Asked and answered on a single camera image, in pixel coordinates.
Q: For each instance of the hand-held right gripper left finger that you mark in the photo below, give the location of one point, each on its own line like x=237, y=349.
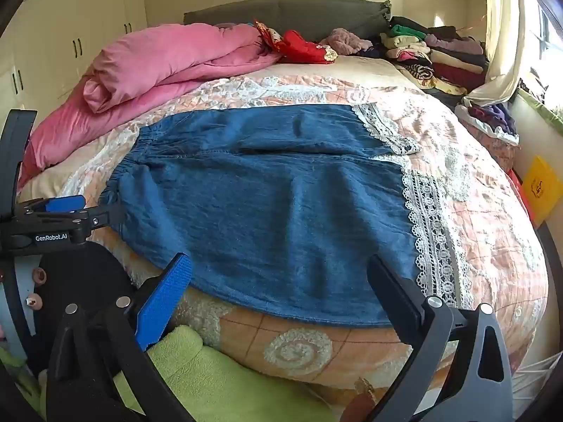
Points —
x=165, y=299

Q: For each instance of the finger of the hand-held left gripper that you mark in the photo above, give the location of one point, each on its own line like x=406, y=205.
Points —
x=105, y=216
x=66, y=204

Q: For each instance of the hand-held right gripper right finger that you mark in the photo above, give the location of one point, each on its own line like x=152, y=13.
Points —
x=396, y=299

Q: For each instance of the blue denim lace-trimmed pants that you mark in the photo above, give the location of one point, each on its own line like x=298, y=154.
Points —
x=272, y=211

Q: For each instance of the person's left hand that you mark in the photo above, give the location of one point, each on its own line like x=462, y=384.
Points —
x=39, y=275

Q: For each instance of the green fleece cloth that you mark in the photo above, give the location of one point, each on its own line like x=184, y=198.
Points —
x=211, y=378

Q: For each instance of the peach quilted lace bedspread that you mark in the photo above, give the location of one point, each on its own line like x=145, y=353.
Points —
x=484, y=228

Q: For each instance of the pink duvet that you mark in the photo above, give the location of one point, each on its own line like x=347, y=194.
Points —
x=145, y=70

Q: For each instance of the white wardrobe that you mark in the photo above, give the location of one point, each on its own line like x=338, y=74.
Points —
x=66, y=22

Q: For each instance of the yellow bag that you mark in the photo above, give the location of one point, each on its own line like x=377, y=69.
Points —
x=543, y=184

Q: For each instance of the purple clothes heap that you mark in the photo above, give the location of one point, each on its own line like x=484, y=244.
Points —
x=492, y=116

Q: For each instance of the green cloth on sill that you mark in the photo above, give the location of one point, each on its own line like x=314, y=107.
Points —
x=550, y=116

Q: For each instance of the cream curtain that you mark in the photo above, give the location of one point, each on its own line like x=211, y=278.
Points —
x=501, y=74

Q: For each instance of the pile of folded clothes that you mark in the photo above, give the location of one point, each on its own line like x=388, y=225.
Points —
x=440, y=52

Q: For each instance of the red embroidered garment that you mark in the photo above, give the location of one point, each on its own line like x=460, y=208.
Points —
x=303, y=48

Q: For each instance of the pink fluffy garment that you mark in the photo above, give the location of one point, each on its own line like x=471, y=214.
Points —
x=347, y=39

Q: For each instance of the grey upholstered headboard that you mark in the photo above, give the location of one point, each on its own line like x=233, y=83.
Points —
x=316, y=15

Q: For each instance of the window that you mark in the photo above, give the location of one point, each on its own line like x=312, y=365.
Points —
x=550, y=35

